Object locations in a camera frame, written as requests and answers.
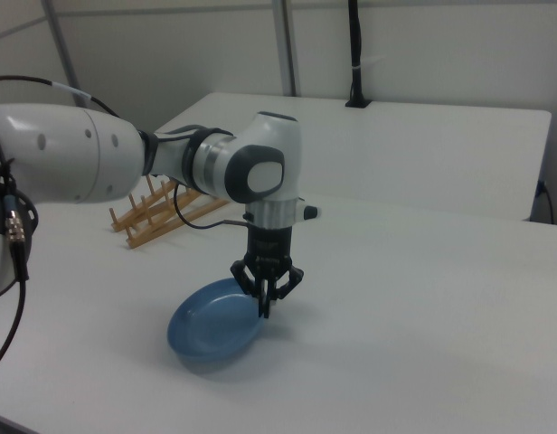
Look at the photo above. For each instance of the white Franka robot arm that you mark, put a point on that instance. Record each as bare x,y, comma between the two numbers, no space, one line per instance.
57,153

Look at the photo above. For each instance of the blue round plate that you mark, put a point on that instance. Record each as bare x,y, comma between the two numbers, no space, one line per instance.
206,325

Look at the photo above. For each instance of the black pole with flat base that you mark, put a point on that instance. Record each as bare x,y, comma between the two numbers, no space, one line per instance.
354,45

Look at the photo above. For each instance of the wooden plate rack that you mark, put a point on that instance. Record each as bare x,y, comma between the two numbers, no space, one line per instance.
147,236

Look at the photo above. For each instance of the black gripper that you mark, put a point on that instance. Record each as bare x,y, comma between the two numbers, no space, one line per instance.
268,246

